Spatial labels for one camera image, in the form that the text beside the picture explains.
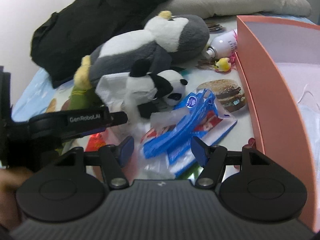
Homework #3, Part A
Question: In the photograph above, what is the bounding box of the red foil snack packet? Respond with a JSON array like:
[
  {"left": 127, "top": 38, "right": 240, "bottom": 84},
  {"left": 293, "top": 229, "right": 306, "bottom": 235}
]
[{"left": 85, "top": 133, "right": 106, "bottom": 152}]

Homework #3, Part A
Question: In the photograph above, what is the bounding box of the blue plastic packaging bag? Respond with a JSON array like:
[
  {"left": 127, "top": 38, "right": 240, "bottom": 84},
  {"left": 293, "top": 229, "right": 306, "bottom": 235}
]
[{"left": 139, "top": 88, "right": 238, "bottom": 178}]

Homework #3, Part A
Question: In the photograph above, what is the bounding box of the white knitted cloth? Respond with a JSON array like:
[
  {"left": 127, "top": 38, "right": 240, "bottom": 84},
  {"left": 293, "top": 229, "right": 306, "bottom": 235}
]
[{"left": 95, "top": 73, "right": 157, "bottom": 125}]

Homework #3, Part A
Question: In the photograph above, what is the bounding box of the small panda plush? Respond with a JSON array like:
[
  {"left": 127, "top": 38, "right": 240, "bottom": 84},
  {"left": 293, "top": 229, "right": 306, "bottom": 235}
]
[{"left": 126, "top": 59, "right": 188, "bottom": 106}]

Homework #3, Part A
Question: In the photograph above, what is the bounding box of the person's left hand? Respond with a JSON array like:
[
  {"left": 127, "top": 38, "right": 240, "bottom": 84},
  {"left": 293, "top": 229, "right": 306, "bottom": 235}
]
[{"left": 1, "top": 167, "right": 33, "bottom": 230}]

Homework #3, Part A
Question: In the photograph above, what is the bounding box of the light blue bed sheet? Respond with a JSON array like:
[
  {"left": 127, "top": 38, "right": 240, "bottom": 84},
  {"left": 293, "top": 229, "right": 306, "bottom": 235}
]
[{"left": 12, "top": 69, "right": 56, "bottom": 121}]

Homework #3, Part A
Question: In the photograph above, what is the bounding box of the green massage stick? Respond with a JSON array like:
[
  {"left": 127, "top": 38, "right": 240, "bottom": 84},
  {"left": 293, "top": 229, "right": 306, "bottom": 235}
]
[{"left": 61, "top": 86, "right": 97, "bottom": 156}]

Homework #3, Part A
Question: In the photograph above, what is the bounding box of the fruit print table sheet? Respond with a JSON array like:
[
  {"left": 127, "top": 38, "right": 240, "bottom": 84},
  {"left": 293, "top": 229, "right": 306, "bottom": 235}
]
[{"left": 44, "top": 17, "right": 257, "bottom": 181}]

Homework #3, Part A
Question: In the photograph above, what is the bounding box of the small yellow chick toy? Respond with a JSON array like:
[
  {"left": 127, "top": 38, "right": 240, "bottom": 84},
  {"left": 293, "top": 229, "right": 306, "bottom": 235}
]
[{"left": 214, "top": 57, "right": 232, "bottom": 72}]

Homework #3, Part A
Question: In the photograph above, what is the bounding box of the white spray bottle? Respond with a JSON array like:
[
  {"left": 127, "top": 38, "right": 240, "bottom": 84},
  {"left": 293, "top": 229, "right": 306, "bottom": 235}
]
[{"left": 203, "top": 29, "right": 238, "bottom": 60}]

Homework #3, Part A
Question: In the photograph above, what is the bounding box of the pink cardboard box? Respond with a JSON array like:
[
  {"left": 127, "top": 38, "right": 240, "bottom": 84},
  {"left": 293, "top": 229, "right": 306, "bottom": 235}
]
[{"left": 236, "top": 16, "right": 319, "bottom": 231}]

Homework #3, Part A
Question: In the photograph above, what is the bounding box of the grey white penguin plush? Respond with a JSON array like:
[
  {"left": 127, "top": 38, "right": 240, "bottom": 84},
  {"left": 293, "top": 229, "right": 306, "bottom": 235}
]
[{"left": 74, "top": 10, "right": 209, "bottom": 90}]

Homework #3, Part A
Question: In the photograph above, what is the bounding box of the black garment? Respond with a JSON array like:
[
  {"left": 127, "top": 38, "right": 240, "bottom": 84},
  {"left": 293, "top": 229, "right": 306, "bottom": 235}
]
[{"left": 30, "top": 0, "right": 168, "bottom": 88}]

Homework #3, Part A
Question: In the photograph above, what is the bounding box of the grey quilted blanket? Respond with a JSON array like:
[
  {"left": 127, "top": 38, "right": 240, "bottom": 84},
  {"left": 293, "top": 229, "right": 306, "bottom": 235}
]
[{"left": 146, "top": 0, "right": 311, "bottom": 20}]

